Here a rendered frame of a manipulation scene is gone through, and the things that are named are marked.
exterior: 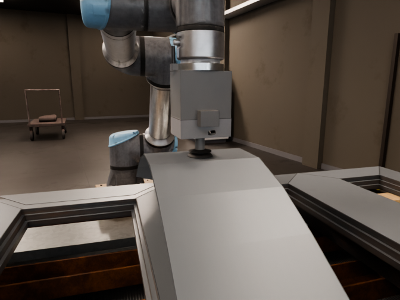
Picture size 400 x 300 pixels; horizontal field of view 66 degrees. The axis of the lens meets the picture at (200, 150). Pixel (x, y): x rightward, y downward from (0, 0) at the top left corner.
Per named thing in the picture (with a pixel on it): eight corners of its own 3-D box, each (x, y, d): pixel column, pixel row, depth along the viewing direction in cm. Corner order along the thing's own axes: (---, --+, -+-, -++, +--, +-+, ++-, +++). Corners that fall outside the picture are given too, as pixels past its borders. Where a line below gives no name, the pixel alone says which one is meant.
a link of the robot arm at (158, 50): (138, 146, 133) (138, 27, 92) (173, 144, 137) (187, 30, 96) (140, 168, 126) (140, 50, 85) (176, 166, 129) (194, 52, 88)
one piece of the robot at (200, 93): (181, 40, 41) (182, 159, 45) (241, 43, 44) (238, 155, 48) (165, 48, 50) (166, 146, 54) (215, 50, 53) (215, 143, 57)
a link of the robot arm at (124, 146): (110, 161, 129) (108, 129, 127) (143, 160, 132) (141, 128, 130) (108, 168, 118) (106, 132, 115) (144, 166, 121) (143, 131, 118)
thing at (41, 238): (378, 212, 122) (379, 205, 121) (5, 263, 87) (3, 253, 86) (342, 196, 141) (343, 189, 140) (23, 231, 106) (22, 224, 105)
